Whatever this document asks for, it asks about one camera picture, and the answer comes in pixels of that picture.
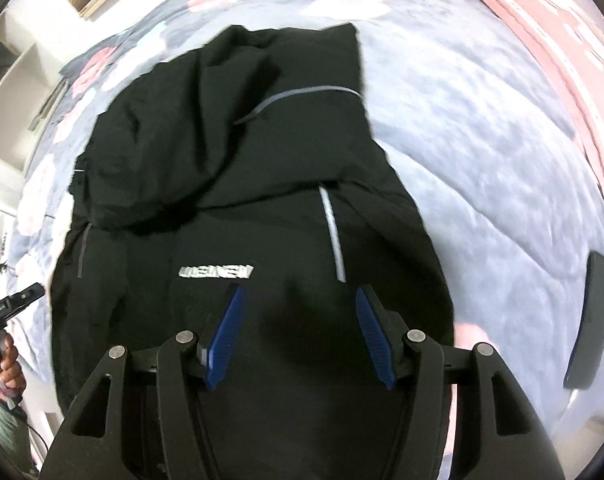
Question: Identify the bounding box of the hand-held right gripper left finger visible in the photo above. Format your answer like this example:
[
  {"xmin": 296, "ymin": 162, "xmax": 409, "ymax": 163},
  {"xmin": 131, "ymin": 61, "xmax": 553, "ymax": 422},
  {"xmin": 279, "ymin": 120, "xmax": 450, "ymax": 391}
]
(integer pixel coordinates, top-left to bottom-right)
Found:
[{"xmin": 42, "ymin": 284, "xmax": 247, "ymax": 480}]

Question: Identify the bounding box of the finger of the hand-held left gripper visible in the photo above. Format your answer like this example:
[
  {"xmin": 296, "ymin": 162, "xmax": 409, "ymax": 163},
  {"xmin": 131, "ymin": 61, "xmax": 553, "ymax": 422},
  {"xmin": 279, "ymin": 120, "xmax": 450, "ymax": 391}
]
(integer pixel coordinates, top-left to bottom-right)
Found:
[{"xmin": 6, "ymin": 282, "xmax": 45, "ymax": 312}]

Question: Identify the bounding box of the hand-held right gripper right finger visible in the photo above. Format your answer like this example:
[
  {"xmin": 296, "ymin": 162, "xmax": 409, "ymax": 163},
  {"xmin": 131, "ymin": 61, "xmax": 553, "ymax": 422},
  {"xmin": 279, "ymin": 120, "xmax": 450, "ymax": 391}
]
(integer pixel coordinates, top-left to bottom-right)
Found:
[{"xmin": 354, "ymin": 284, "xmax": 565, "ymax": 480}]

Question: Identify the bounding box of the black hooded jacket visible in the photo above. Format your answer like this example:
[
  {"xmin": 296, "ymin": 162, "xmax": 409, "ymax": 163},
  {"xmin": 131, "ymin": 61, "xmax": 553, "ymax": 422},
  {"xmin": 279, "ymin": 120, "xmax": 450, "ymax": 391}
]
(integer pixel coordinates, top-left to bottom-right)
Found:
[{"xmin": 49, "ymin": 22, "xmax": 457, "ymax": 480}]

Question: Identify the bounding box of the person's left hand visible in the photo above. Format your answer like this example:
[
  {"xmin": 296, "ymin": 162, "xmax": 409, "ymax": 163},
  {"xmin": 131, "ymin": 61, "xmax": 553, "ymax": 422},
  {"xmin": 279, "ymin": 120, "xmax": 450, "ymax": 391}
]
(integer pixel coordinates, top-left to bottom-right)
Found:
[{"xmin": 0, "ymin": 332, "xmax": 25, "ymax": 401}]

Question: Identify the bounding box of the person's trouser leg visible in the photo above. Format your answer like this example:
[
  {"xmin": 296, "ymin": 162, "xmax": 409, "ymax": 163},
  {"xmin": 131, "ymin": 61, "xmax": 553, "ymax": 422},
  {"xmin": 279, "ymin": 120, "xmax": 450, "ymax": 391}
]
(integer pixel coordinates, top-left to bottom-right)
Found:
[{"xmin": 0, "ymin": 395, "xmax": 39, "ymax": 478}]

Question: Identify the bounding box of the white bookshelf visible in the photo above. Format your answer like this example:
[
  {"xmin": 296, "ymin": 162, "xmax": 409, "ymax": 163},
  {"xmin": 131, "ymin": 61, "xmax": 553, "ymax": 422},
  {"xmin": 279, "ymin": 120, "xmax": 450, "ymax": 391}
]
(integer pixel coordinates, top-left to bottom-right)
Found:
[{"xmin": 0, "ymin": 10, "xmax": 70, "ymax": 176}]

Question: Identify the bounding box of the stack of flat books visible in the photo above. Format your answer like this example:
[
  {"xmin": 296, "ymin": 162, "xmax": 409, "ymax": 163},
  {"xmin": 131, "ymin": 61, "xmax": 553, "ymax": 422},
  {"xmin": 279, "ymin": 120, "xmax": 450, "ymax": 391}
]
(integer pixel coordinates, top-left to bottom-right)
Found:
[{"xmin": 29, "ymin": 80, "xmax": 68, "ymax": 131}]

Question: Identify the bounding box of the grey floral blanket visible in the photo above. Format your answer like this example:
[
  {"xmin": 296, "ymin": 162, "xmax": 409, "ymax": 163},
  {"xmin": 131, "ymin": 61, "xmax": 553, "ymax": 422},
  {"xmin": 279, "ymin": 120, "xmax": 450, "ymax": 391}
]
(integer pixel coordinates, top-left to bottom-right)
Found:
[{"xmin": 2, "ymin": 0, "xmax": 604, "ymax": 461}]

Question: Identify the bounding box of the black phone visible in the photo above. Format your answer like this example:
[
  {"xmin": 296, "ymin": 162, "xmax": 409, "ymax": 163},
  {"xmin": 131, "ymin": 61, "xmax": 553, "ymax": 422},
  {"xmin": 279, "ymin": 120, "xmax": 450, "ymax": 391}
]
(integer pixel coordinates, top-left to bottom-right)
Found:
[{"xmin": 564, "ymin": 252, "xmax": 604, "ymax": 391}]

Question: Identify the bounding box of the pink pillow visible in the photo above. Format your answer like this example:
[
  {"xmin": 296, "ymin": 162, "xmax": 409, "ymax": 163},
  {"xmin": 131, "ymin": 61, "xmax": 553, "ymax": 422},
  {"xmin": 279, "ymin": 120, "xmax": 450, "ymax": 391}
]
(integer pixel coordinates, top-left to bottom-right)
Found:
[{"xmin": 432, "ymin": 0, "xmax": 604, "ymax": 196}]

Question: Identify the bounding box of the black cable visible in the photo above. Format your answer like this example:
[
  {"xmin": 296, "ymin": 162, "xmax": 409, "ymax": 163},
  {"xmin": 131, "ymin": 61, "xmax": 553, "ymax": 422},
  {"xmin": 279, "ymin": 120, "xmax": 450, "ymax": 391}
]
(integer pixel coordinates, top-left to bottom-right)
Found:
[{"xmin": 24, "ymin": 422, "xmax": 52, "ymax": 456}]

